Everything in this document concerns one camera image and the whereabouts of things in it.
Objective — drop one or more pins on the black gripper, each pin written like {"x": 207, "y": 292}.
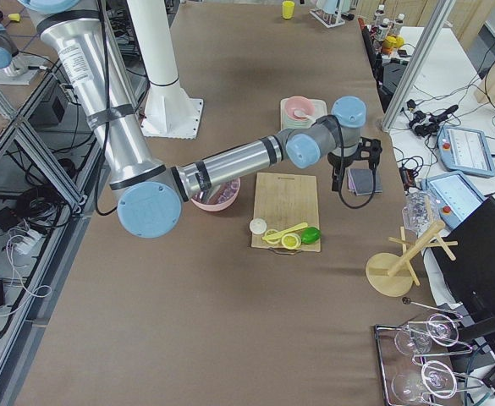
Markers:
{"x": 339, "y": 160}

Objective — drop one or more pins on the small pink bowl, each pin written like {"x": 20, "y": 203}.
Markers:
{"x": 298, "y": 103}

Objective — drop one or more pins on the white ceramic spoon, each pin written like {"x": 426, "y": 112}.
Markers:
{"x": 301, "y": 114}

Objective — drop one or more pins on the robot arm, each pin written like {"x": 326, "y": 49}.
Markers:
{"x": 150, "y": 195}

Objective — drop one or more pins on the large pink bowl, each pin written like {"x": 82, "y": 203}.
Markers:
{"x": 218, "y": 206}

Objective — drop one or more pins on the grey folded cloth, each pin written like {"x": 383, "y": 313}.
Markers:
{"x": 361, "y": 182}

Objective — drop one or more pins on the wooden cutting board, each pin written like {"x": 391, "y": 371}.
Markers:
{"x": 284, "y": 200}

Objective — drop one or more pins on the yellow plastic knife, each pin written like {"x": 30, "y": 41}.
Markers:
{"x": 294, "y": 228}

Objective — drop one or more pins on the green lime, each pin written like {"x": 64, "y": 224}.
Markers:
{"x": 310, "y": 235}

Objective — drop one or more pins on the cream serving tray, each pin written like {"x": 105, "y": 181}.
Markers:
{"x": 320, "y": 108}

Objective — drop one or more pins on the stacked green bowls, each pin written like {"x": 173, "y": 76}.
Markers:
{"x": 291, "y": 123}

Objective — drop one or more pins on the clear plastic bottle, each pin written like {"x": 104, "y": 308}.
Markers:
{"x": 420, "y": 211}

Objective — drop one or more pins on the wooden mug tree stand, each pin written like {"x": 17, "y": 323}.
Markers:
{"x": 393, "y": 275}

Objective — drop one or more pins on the clear ice cubes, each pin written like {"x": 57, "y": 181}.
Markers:
{"x": 220, "y": 194}

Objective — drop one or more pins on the blue teach pendant tablet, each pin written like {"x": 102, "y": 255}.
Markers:
{"x": 465, "y": 150}

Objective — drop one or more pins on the black monitor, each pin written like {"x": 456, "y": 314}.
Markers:
{"x": 471, "y": 276}

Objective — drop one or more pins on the wine glass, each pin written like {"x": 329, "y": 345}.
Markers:
{"x": 428, "y": 385}
{"x": 418, "y": 337}

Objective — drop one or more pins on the metal glass rack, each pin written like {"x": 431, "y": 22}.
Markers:
{"x": 414, "y": 361}

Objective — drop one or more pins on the aluminium frame post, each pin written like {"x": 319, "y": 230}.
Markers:
{"x": 422, "y": 50}

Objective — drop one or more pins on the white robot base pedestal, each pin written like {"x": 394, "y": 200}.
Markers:
{"x": 169, "y": 112}

